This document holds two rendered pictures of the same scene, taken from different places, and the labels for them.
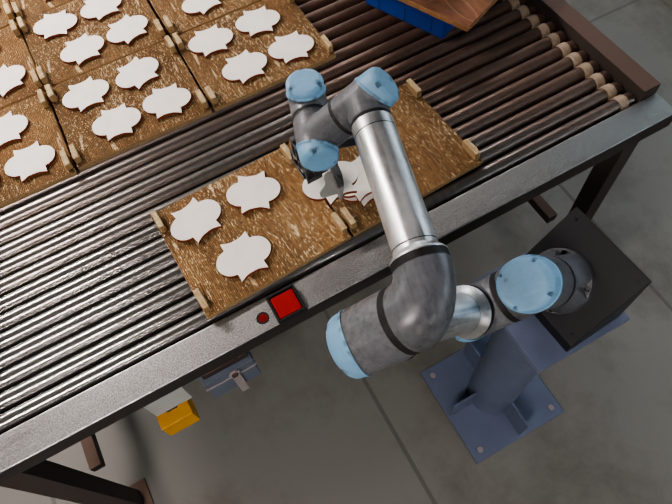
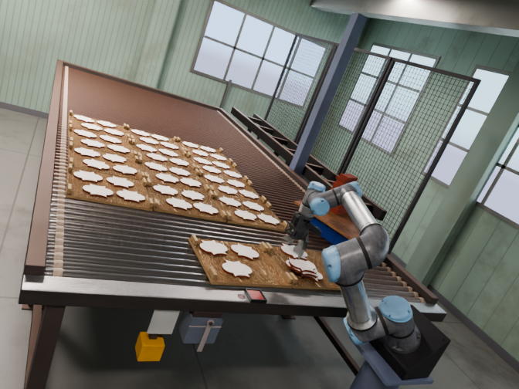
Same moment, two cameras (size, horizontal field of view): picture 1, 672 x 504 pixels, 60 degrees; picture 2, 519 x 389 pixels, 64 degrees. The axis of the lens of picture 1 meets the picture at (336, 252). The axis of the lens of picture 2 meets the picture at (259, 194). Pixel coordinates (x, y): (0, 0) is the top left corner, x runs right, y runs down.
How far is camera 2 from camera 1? 112 cm
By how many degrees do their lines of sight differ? 44
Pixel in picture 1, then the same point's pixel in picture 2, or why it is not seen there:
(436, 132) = not seen: hidden behind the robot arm
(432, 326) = (381, 248)
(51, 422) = (108, 285)
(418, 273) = (378, 228)
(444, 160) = not seen: hidden behind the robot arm
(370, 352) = (349, 255)
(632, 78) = (425, 292)
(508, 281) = (386, 303)
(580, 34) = (401, 270)
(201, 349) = (205, 293)
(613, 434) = not seen: outside the picture
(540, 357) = (388, 377)
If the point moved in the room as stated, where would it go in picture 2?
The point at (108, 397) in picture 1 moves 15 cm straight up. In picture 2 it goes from (146, 289) to (157, 255)
